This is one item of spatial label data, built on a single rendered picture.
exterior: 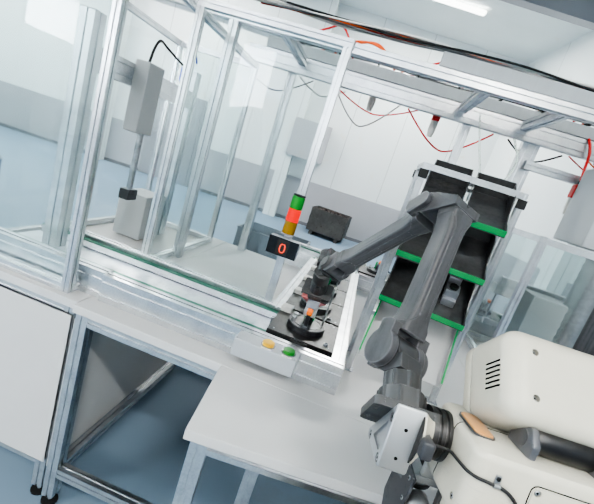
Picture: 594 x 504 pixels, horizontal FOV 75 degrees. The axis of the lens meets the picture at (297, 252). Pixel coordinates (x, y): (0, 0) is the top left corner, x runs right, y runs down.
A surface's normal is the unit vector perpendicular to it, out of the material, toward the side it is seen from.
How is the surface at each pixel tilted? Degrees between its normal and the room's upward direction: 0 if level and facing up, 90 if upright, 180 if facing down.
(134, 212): 90
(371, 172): 90
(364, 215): 90
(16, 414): 90
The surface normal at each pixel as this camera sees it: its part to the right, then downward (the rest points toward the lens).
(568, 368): 0.14, -0.47
